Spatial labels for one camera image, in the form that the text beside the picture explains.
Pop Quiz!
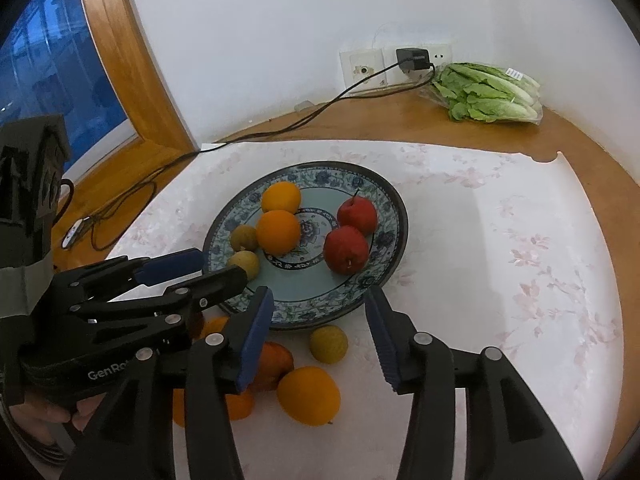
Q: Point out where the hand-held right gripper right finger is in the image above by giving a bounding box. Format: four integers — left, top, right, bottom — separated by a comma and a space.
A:
364, 285, 586, 480

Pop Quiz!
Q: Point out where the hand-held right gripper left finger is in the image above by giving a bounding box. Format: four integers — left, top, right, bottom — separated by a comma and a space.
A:
60, 286, 275, 480

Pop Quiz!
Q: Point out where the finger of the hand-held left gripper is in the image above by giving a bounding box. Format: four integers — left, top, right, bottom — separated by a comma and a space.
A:
74, 265, 250, 352
54, 248, 206, 307

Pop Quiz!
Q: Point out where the orange-red apple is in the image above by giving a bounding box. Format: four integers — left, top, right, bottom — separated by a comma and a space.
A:
250, 341, 295, 393

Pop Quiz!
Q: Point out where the orange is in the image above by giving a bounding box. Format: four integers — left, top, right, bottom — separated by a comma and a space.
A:
171, 387, 255, 428
261, 181, 302, 215
276, 366, 342, 427
256, 209, 302, 256
199, 316, 231, 343

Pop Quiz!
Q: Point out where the small yellow pear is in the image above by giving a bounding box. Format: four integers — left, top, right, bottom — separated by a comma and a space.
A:
226, 250, 261, 281
309, 325, 349, 365
230, 225, 260, 252

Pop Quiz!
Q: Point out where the blue patterned ceramic plate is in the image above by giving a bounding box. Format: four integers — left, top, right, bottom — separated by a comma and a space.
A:
202, 161, 409, 331

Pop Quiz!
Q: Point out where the large red apple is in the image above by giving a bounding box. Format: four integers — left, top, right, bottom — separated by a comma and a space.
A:
336, 190, 378, 235
323, 225, 370, 275

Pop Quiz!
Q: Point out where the person's left hand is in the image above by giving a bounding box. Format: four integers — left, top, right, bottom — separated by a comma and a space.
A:
9, 394, 107, 445

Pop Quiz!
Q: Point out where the small white device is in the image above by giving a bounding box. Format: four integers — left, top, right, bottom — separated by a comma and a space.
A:
61, 220, 88, 250

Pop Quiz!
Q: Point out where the white floral tablecloth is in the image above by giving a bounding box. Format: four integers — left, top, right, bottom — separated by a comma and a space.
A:
102, 139, 623, 480

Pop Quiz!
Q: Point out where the blue window pane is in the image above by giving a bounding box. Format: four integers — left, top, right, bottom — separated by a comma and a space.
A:
0, 0, 138, 176

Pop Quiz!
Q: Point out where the bagged green lettuce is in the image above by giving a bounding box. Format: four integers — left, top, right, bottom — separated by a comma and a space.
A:
420, 61, 545, 126

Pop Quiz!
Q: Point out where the black power adapter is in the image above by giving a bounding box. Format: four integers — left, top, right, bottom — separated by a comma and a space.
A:
396, 47, 431, 73

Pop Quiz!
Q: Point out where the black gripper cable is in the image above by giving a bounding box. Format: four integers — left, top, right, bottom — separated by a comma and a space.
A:
52, 178, 76, 223

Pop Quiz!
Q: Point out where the wooden window frame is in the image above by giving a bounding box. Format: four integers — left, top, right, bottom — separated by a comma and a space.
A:
50, 0, 202, 196

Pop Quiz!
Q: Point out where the black power cable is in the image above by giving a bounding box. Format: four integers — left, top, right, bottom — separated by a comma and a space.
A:
60, 60, 437, 251

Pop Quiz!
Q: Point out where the white coaxial wall outlet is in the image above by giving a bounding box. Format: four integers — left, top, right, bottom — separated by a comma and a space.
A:
340, 49, 386, 92

